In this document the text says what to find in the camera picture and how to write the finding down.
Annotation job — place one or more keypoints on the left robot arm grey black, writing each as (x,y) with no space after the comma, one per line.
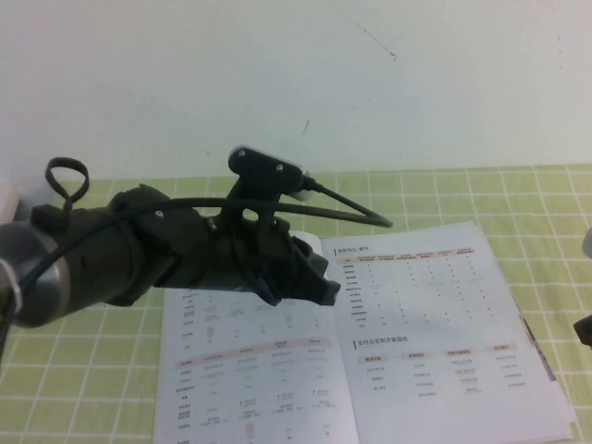
(69,277)

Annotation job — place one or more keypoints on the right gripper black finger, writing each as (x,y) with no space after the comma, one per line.
(585,329)

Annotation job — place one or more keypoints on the white box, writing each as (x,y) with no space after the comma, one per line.
(7,203)

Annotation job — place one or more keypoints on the white printed book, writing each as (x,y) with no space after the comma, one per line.
(416,324)

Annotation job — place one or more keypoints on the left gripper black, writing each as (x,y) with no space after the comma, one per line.
(208,254)

